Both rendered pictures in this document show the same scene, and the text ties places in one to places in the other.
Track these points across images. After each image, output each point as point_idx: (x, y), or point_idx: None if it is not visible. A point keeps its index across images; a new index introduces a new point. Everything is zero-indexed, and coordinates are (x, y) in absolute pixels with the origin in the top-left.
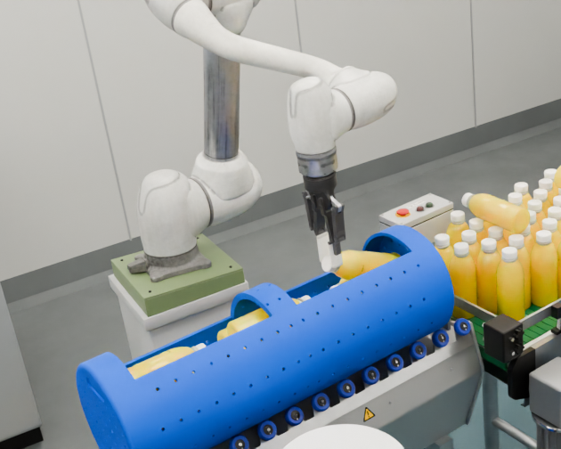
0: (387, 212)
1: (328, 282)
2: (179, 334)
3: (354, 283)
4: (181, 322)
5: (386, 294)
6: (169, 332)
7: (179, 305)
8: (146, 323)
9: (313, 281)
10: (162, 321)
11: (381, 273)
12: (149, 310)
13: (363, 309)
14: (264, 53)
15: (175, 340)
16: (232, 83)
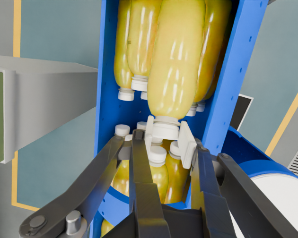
0: None
1: (105, 63)
2: (23, 129)
3: (215, 127)
4: (15, 129)
5: (239, 91)
6: (20, 137)
7: (3, 136)
8: (8, 160)
9: (101, 85)
10: (11, 148)
11: (232, 77)
12: None
13: (227, 129)
14: None
15: (90, 230)
16: None
